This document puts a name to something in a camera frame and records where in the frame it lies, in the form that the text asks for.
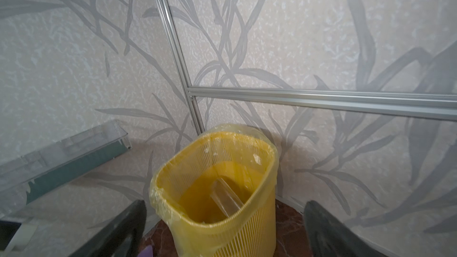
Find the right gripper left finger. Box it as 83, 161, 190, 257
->
71, 200, 147, 257

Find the clear yellow bin liner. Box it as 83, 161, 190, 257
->
149, 124, 280, 257

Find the purple pink object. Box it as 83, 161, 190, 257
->
138, 245, 154, 257

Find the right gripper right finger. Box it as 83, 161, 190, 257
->
303, 201, 383, 257

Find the clear acrylic wall shelf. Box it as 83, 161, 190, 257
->
1, 120, 131, 217

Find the brown orange label bottle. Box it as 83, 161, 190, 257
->
210, 178, 244, 218

